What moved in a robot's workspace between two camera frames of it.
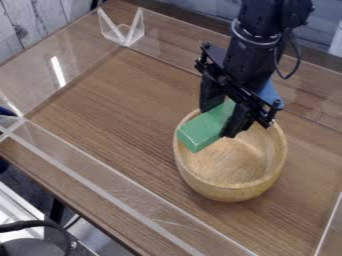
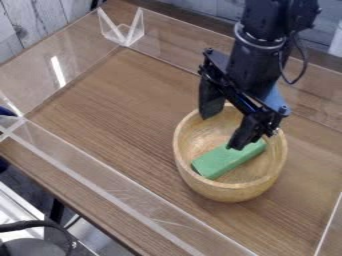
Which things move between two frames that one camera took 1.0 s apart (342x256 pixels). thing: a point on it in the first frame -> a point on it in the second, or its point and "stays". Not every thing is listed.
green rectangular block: [204, 128] -> [219, 161]
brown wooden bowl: [235, 168] stays
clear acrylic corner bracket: [121, 34] stays
